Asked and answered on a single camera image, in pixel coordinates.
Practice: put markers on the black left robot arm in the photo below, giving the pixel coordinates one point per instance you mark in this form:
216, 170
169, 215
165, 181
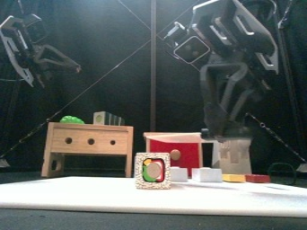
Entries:
33, 25

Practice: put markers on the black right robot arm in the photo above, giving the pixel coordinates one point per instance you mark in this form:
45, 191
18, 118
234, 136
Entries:
261, 9

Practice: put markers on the white cutting board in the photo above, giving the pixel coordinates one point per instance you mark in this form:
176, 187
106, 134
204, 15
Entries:
120, 197

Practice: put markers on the wooden toy stove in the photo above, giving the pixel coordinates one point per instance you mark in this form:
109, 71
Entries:
88, 142

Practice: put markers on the vertical metal frame pole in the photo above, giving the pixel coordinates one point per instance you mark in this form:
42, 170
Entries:
152, 75

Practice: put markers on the red flat block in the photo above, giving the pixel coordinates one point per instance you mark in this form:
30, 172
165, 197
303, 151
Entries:
257, 178

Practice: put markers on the small white block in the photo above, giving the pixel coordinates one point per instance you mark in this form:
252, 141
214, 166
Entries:
178, 174

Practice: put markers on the yellow flat block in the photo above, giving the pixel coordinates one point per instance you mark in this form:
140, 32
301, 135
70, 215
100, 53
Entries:
233, 178

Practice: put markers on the wide white block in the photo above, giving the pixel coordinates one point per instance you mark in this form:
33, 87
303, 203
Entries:
206, 175

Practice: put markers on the toy sushi roll piece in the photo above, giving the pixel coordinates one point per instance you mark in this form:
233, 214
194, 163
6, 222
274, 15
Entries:
152, 171

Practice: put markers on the red wooden box with knob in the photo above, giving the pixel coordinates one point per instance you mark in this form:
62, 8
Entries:
186, 151

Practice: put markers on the long diagonal brace rod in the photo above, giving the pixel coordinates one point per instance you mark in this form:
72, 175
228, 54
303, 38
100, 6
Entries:
90, 86

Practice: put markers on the short diagonal brace rod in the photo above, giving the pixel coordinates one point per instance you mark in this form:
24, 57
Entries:
274, 136

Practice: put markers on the grey block on box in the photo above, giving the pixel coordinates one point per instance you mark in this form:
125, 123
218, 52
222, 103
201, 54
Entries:
104, 118

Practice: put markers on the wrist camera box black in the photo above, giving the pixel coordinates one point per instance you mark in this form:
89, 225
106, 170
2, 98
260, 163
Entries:
190, 49

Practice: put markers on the green toy lettuce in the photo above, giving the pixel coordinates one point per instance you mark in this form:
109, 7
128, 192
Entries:
72, 120

